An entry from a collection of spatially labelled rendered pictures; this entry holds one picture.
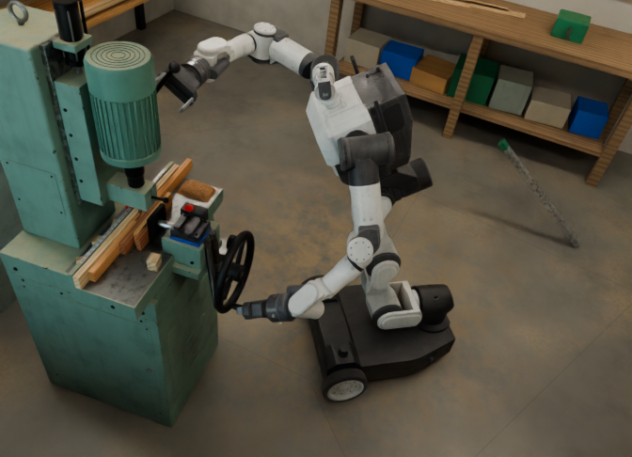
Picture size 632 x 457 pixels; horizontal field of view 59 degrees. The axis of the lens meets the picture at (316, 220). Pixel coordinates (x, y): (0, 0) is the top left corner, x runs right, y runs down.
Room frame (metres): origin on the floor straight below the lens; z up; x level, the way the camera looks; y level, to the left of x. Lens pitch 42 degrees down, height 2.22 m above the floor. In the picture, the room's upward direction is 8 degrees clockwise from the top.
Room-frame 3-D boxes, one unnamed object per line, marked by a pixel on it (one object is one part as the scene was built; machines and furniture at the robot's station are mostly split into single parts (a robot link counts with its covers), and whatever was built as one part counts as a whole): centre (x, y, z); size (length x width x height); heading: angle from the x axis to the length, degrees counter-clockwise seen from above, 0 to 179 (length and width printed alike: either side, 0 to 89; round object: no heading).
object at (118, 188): (1.32, 0.59, 1.03); 0.14 x 0.07 x 0.09; 78
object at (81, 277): (1.30, 0.60, 0.92); 0.60 x 0.02 x 0.05; 168
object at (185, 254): (1.26, 0.39, 0.91); 0.15 x 0.14 x 0.09; 168
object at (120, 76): (1.31, 0.58, 1.35); 0.18 x 0.18 x 0.31
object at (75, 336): (1.34, 0.69, 0.36); 0.58 x 0.45 x 0.71; 78
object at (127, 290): (1.27, 0.47, 0.87); 0.61 x 0.30 x 0.06; 168
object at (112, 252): (1.35, 0.57, 0.92); 0.62 x 0.02 x 0.04; 168
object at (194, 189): (1.52, 0.44, 0.91); 0.12 x 0.09 x 0.03; 78
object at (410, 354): (1.64, -0.38, 0.19); 0.64 x 0.52 x 0.33; 108
